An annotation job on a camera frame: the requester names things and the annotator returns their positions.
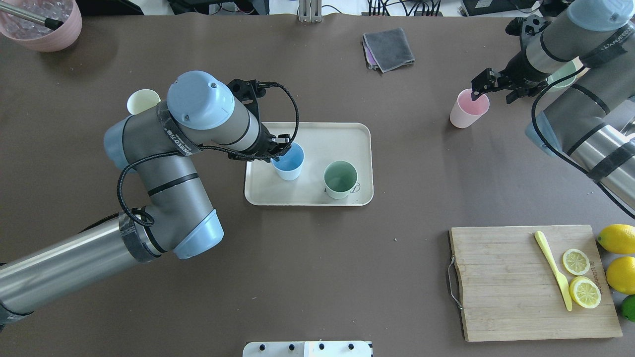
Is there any whole lemon outer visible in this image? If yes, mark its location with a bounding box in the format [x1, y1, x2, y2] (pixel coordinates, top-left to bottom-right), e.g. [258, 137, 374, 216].
[597, 224, 635, 255]

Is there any upper lemon slice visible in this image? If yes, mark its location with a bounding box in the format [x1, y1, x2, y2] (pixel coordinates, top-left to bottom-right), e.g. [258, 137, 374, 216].
[562, 248, 590, 276]

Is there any yellow plastic knife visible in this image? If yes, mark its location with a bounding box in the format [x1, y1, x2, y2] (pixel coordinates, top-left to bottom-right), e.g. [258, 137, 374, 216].
[534, 231, 573, 311]

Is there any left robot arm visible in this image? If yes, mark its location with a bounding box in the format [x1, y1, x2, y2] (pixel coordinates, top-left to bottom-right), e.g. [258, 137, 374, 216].
[1, 70, 299, 326]

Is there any lower lemon slice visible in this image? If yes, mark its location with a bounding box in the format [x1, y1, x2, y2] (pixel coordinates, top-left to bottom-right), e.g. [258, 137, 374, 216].
[569, 276, 602, 309]

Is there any green cup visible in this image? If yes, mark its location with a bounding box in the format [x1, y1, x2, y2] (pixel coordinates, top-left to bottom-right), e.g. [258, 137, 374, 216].
[323, 161, 361, 199]

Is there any cream rabbit tray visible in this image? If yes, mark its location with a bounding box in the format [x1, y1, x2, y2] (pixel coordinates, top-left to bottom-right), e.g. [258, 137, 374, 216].
[244, 122, 374, 206]

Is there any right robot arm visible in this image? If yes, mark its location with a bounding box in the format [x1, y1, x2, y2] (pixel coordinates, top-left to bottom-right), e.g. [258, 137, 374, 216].
[471, 0, 635, 217]

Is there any green lime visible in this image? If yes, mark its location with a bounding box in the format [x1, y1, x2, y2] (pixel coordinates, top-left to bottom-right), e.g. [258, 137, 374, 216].
[621, 295, 635, 323]

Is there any whole lemon near lime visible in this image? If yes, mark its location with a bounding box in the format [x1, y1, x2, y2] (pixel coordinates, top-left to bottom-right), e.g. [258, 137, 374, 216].
[606, 257, 635, 295]

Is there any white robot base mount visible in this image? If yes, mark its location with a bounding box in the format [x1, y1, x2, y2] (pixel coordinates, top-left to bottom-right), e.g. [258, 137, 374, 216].
[242, 340, 374, 357]

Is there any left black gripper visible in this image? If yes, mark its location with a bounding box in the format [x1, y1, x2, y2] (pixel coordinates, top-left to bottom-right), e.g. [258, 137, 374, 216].
[228, 79, 293, 163]

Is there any grey folded cloth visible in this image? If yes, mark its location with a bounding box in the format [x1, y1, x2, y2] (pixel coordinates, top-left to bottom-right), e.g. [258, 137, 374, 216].
[362, 27, 415, 74]

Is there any pink bowl with ice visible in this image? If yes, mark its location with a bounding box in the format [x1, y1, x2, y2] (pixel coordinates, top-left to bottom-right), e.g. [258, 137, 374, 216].
[0, 0, 82, 52]

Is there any green bowl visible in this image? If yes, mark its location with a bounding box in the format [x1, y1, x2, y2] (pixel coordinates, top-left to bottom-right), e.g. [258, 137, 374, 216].
[547, 60, 580, 92]

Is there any purple folded cloth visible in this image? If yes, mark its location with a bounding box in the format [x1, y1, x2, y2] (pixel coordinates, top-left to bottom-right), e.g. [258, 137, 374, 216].
[362, 43, 379, 70]

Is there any bamboo cutting board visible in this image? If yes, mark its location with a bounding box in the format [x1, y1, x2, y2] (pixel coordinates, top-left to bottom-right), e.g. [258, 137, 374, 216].
[449, 225, 622, 343]

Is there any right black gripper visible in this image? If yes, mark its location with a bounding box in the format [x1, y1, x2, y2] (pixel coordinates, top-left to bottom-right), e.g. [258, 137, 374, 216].
[471, 14, 546, 104]

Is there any lemon slice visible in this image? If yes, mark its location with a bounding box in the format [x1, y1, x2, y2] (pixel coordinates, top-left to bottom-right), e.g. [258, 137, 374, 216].
[562, 248, 590, 276]
[569, 276, 602, 309]

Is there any pink cup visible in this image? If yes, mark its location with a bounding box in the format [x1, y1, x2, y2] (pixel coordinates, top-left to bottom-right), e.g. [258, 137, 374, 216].
[449, 88, 490, 128]

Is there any blue cup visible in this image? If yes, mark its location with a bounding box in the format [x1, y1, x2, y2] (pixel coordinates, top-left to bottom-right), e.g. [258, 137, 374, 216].
[271, 142, 305, 181]

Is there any cream yellow cup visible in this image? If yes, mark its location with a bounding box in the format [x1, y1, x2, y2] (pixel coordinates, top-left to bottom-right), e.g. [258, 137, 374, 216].
[126, 89, 161, 115]

